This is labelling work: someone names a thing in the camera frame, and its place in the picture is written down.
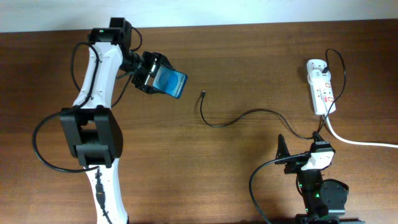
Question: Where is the blue Galaxy smartphone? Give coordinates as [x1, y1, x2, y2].
[152, 66, 188, 99]

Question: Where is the black USB charging cable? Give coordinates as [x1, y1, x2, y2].
[199, 49, 347, 141]

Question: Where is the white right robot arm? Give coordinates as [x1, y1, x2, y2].
[275, 133, 363, 224]

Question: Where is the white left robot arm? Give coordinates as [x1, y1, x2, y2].
[60, 17, 172, 223]

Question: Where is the white USB charger adapter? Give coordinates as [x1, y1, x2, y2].
[307, 67, 331, 85]

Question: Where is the white power strip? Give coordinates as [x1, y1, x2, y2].
[307, 59, 336, 115]

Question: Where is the white power strip cord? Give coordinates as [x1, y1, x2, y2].
[323, 113, 398, 149]

